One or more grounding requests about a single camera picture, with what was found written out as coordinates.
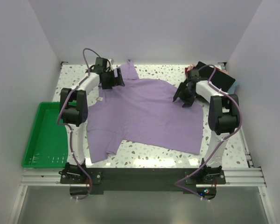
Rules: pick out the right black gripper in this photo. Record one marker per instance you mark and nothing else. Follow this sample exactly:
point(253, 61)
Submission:
point(188, 101)

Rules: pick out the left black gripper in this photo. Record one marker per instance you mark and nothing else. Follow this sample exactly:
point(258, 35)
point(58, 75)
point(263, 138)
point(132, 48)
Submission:
point(117, 80)

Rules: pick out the purple t shirt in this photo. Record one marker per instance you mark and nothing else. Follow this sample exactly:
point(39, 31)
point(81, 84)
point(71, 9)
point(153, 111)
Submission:
point(142, 111)

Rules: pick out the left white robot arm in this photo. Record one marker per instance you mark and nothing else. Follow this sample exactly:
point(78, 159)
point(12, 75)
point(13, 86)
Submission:
point(74, 112)

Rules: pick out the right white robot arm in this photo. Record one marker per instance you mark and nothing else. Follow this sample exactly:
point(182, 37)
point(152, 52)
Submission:
point(224, 120)

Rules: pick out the pink folded t shirt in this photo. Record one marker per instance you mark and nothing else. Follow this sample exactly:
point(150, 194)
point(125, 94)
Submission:
point(192, 67)

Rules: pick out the black folded t shirt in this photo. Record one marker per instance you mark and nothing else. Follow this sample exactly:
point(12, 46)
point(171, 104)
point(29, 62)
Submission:
point(219, 79)

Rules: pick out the light blue folded t shirt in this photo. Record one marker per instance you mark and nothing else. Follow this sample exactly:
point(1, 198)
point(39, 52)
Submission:
point(232, 88)

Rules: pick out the green plastic tray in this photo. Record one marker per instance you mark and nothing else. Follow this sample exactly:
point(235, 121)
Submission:
point(47, 145)

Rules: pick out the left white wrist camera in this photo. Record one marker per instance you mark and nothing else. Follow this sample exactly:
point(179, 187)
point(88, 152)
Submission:
point(111, 62)

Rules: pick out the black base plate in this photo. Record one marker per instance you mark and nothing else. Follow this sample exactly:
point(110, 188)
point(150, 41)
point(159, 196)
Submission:
point(99, 180)

